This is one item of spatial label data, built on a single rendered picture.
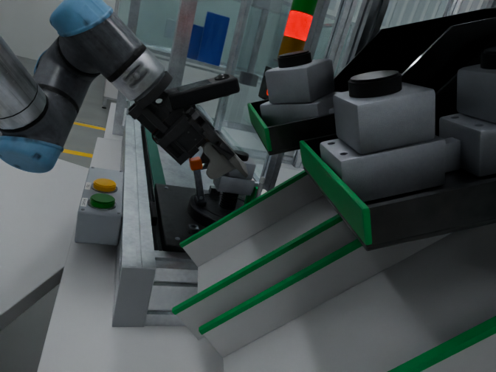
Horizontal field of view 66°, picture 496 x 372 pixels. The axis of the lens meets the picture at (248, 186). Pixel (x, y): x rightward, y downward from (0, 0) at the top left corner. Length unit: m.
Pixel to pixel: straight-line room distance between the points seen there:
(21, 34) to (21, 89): 8.71
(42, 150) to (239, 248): 0.29
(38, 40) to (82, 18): 8.58
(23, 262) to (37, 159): 0.21
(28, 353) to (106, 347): 1.23
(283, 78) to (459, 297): 0.22
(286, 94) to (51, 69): 0.40
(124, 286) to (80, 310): 0.09
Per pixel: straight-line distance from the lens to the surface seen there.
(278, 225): 0.48
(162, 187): 0.78
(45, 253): 0.75
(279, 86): 0.35
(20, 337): 1.86
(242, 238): 0.49
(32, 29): 9.18
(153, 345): 0.58
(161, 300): 0.58
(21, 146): 0.58
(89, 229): 0.69
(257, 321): 0.37
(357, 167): 0.23
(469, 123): 0.28
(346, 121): 0.24
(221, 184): 0.66
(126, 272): 0.55
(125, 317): 0.59
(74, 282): 0.68
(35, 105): 0.56
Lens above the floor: 1.26
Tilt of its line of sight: 19 degrees down
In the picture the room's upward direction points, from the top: 15 degrees clockwise
